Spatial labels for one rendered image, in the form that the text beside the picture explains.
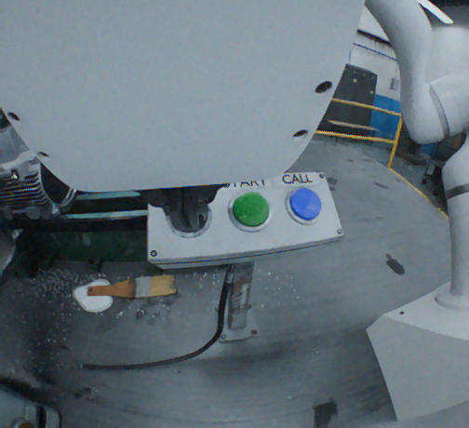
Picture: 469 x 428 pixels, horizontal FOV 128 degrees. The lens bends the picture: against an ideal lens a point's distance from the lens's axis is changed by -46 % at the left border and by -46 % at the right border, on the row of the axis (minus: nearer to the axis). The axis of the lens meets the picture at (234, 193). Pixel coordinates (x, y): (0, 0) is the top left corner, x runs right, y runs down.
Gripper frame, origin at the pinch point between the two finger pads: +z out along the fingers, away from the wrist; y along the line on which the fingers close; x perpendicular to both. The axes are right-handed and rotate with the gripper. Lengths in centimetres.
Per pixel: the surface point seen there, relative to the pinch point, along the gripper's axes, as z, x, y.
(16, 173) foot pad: 12.4, -14.0, 36.7
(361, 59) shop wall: 153, -462, -441
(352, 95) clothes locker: 227, -368, -385
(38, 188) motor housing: 16.4, -12.4, 32.3
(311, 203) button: 2.1, 0.2, -10.3
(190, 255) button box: 2.9, 3.2, 0.1
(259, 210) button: 2.1, 0.4, -5.5
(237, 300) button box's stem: 16.5, 7.8, -4.6
